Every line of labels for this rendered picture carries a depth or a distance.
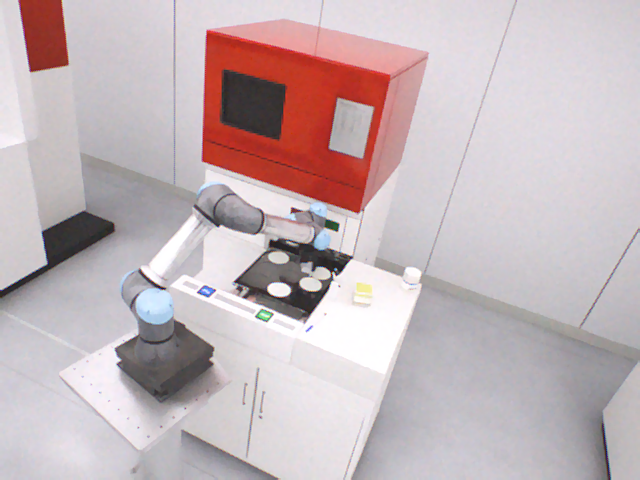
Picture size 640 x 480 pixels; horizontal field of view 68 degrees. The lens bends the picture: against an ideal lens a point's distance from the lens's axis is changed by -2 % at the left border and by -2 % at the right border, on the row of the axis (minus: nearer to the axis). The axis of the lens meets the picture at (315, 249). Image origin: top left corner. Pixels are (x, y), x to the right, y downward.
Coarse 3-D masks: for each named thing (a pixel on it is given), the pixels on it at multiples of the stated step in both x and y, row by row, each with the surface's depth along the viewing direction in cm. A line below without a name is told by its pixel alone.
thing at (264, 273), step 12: (264, 264) 223; (276, 264) 224; (288, 264) 226; (252, 276) 214; (264, 276) 215; (276, 276) 216; (288, 276) 218; (300, 276) 219; (312, 276) 220; (252, 288) 206; (264, 288) 208; (300, 288) 212; (324, 288) 214; (288, 300) 203; (300, 300) 205; (312, 300) 206
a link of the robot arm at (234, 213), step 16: (224, 208) 158; (240, 208) 159; (256, 208) 163; (224, 224) 161; (240, 224) 160; (256, 224) 161; (272, 224) 168; (288, 224) 174; (304, 224) 181; (304, 240) 182; (320, 240) 184
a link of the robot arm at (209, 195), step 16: (208, 192) 165; (224, 192) 163; (208, 208) 164; (192, 224) 165; (208, 224) 166; (176, 240) 165; (192, 240) 166; (160, 256) 165; (176, 256) 165; (128, 272) 168; (144, 272) 163; (160, 272) 164; (128, 288) 163; (144, 288) 161; (160, 288) 165; (128, 304) 162
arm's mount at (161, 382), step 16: (176, 336) 175; (192, 336) 176; (128, 352) 165; (192, 352) 169; (208, 352) 171; (128, 368) 166; (144, 368) 160; (160, 368) 161; (176, 368) 162; (192, 368) 167; (208, 368) 176; (144, 384) 163; (160, 384) 155; (176, 384) 164; (160, 400) 160
